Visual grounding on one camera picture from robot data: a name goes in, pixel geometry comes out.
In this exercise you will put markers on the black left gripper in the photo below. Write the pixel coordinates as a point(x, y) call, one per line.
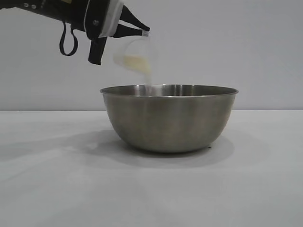
point(98, 26)

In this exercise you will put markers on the translucent plastic measuring cup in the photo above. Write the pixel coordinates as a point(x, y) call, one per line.
point(139, 47)

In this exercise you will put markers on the white rice grains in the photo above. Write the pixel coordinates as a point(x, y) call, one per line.
point(138, 63)

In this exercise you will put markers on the stainless steel mixing bowl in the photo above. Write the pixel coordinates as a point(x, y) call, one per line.
point(168, 120)

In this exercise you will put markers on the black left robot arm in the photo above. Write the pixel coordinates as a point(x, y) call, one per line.
point(47, 9)

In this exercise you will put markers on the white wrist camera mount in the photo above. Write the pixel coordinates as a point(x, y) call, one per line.
point(114, 14)

